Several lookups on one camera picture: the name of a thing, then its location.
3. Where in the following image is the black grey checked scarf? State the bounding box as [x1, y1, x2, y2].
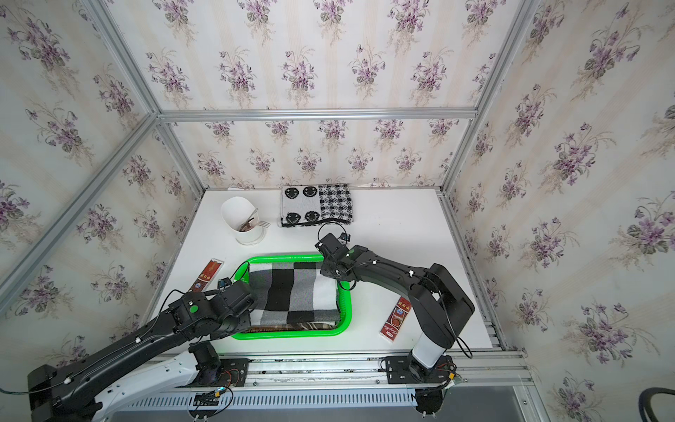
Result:
[248, 262, 341, 328]

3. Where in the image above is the brown plaid scarf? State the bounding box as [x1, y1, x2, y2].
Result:
[246, 322, 336, 334]

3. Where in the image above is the white black smiley scarf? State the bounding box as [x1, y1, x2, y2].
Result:
[279, 184, 353, 228]

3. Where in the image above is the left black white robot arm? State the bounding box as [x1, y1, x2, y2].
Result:
[27, 283, 257, 421]

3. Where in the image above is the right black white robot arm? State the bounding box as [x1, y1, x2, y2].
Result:
[316, 240, 476, 370]

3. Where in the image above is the green plastic mesh basket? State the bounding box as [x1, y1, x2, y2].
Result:
[232, 253, 353, 340]

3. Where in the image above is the red packet on left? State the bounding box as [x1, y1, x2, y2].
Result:
[189, 258, 223, 292]

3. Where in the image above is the red packet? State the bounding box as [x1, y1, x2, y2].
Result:
[380, 296, 412, 342]
[189, 258, 223, 292]

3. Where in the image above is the red packet on right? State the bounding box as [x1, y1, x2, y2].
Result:
[380, 296, 412, 342]

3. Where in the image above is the white cup with utensils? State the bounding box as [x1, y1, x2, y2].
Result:
[220, 196, 268, 246]

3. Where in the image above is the black chair edge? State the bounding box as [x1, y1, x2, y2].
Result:
[638, 387, 675, 422]

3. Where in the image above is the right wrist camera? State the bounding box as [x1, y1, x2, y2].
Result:
[315, 233, 349, 261]

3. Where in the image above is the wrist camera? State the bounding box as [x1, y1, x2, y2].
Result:
[217, 277, 233, 292]
[315, 233, 349, 261]

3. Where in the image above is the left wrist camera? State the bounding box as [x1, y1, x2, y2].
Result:
[217, 277, 233, 292]

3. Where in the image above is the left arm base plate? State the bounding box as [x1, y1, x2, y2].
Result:
[201, 358, 251, 388]

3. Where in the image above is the small circuit board with wires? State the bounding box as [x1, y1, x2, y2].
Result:
[192, 392, 221, 407]

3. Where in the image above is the aluminium front rail frame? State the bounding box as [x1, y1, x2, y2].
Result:
[101, 352, 549, 421]

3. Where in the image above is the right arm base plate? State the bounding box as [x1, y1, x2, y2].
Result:
[380, 354, 457, 385]

